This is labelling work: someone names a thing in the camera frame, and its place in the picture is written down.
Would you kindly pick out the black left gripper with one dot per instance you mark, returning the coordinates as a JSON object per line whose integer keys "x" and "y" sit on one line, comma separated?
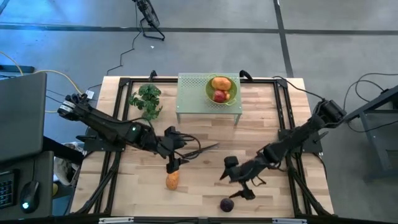
{"x": 168, "y": 144}

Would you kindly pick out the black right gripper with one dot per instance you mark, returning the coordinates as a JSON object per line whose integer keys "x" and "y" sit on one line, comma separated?
{"x": 248, "y": 169}

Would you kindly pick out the dark purple toy fruit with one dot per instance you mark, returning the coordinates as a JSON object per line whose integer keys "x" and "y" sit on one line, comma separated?
{"x": 227, "y": 205}

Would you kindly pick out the large orange toy fruit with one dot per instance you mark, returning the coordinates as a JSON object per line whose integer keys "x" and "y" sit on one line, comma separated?
{"x": 221, "y": 83}
{"x": 172, "y": 181}

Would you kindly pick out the green colander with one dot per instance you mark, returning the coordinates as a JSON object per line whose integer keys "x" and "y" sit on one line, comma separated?
{"x": 210, "y": 93}

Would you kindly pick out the red toy apple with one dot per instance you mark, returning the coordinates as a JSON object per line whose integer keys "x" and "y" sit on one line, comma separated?
{"x": 219, "y": 96}

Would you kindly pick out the small orange-red toy fruit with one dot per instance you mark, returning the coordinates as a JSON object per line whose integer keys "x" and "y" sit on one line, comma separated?
{"x": 228, "y": 96}

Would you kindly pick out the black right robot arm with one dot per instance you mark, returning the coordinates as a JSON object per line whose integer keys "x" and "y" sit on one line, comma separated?
{"x": 298, "y": 138}

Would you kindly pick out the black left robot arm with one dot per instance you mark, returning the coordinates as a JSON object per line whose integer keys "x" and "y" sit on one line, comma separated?
{"x": 109, "y": 127}

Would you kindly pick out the green perforated metal shelf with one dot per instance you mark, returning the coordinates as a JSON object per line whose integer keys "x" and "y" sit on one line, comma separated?
{"x": 192, "y": 99}

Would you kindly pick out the potted green plant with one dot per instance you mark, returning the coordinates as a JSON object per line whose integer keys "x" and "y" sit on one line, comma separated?
{"x": 147, "y": 101}

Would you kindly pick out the black curved clamp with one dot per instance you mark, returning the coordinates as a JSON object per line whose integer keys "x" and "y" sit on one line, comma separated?
{"x": 246, "y": 74}
{"x": 152, "y": 74}

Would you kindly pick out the white power adaptor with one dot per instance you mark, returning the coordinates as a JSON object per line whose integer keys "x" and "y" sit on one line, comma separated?
{"x": 89, "y": 94}

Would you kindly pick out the white plastic bag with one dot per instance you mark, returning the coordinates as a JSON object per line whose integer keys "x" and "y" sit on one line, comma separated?
{"x": 65, "y": 168}

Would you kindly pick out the yellow-green ball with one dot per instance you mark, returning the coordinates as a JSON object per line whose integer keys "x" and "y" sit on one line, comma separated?
{"x": 55, "y": 189}

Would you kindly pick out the dark grey side desk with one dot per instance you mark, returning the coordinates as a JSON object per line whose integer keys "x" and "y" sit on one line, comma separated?
{"x": 43, "y": 174}

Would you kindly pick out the black floor fan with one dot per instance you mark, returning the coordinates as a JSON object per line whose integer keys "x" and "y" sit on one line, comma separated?
{"x": 149, "y": 14}

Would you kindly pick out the grey metal stand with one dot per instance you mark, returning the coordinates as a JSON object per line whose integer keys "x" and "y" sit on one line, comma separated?
{"x": 379, "y": 137}

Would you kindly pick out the black computer mouse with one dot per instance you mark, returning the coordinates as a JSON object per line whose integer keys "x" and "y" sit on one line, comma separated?
{"x": 29, "y": 197}

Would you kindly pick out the grey flat panel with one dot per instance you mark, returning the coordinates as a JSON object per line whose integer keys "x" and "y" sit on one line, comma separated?
{"x": 21, "y": 115}

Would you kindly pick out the backlit keypad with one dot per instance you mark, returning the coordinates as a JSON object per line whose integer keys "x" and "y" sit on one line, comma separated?
{"x": 6, "y": 193}

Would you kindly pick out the black flat bar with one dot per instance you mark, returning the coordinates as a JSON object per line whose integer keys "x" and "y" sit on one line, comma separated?
{"x": 15, "y": 68}

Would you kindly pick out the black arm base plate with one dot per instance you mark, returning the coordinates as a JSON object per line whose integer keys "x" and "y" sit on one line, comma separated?
{"x": 314, "y": 147}
{"x": 93, "y": 145}

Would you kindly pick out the black aluminium table frame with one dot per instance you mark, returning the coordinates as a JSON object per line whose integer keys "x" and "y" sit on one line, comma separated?
{"x": 264, "y": 81}

